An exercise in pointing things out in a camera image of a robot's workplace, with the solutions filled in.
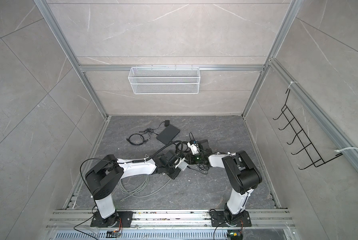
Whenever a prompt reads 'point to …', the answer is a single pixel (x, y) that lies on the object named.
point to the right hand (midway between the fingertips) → (184, 158)
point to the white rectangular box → (182, 165)
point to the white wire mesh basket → (164, 80)
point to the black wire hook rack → (294, 127)
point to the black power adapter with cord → (166, 123)
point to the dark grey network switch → (168, 134)
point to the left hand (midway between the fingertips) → (179, 168)
